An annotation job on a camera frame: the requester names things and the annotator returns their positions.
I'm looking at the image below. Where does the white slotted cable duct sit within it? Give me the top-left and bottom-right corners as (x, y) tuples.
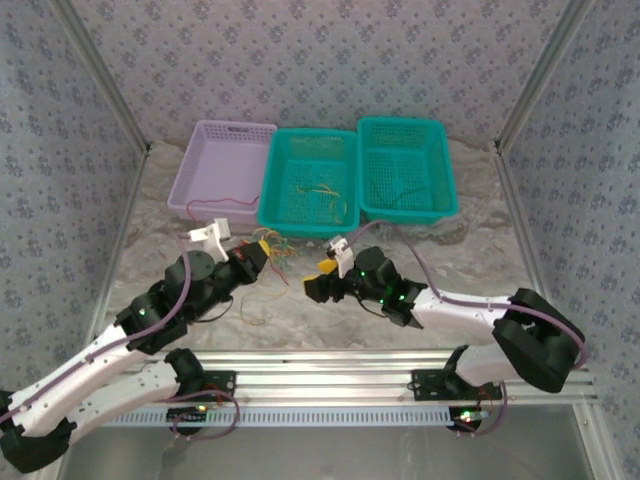
(104, 405), (464, 429)

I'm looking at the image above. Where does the aluminium left upright post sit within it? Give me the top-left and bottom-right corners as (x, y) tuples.
(49, 0), (152, 154)

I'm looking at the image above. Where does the yellow cable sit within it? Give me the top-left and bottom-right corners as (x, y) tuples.
(296, 183), (342, 197)

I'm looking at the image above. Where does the controller board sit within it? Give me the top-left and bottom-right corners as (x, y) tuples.
(447, 405), (491, 432)
(166, 404), (210, 422)

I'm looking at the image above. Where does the yellow-green striped cable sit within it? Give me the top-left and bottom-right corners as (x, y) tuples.
(252, 227), (290, 260)
(327, 192), (350, 225)

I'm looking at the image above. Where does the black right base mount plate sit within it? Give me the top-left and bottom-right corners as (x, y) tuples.
(410, 368), (454, 403)

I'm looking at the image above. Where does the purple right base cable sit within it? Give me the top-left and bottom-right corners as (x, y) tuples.
(454, 382), (509, 439)

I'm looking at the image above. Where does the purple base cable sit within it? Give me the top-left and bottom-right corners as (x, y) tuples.
(167, 388), (242, 442)
(454, 382), (509, 439)

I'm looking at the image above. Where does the aluminium upright post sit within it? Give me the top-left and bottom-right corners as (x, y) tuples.
(49, 0), (152, 154)
(492, 0), (599, 154)

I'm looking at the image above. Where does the left controller board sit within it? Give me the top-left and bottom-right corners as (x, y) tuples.
(166, 404), (210, 422)

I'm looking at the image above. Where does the right controller board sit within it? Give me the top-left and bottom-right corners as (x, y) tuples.
(447, 405), (491, 432)

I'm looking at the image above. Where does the lilac perforated plastic basket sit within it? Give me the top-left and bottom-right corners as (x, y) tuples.
(166, 119), (279, 226)

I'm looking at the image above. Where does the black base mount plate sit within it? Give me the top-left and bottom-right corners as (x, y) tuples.
(199, 368), (238, 403)
(410, 368), (454, 403)

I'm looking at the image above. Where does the aluminium right upright post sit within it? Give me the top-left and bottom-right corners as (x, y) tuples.
(492, 0), (599, 154)

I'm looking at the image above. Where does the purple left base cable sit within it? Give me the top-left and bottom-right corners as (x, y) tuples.
(167, 388), (242, 442)

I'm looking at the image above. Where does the aluminium left side rail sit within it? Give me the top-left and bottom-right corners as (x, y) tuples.
(92, 144), (154, 351)

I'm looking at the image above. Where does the teal perforated plastic basket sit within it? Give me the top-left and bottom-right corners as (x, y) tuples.
(257, 127), (361, 240)
(356, 116), (460, 226)

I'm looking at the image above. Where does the aluminium right side rail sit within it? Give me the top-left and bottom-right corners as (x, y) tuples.
(492, 142), (571, 361)

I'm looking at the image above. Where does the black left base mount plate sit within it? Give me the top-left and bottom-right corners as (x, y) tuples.
(199, 368), (238, 403)

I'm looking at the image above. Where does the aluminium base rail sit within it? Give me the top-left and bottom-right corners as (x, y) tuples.
(94, 348), (600, 407)

